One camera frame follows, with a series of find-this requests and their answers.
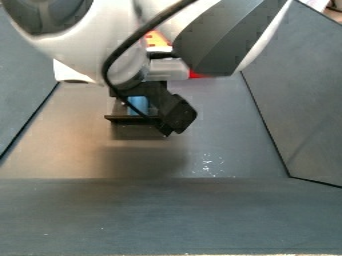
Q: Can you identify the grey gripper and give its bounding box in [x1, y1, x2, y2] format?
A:
[145, 58, 189, 81]

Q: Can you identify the red foam shape-sorting block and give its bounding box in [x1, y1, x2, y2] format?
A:
[144, 29, 211, 80]

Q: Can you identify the black curved fixture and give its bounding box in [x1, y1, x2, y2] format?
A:
[104, 99, 161, 125]

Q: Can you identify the black cable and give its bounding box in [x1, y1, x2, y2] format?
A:
[100, 0, 197, 122]

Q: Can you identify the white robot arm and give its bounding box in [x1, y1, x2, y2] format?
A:
[1, 0, 294, 85]

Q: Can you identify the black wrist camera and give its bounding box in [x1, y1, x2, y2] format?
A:
[109, 81, 197, 136]

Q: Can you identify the blue arch object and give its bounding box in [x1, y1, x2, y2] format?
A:
[128, 96, 148, 114]

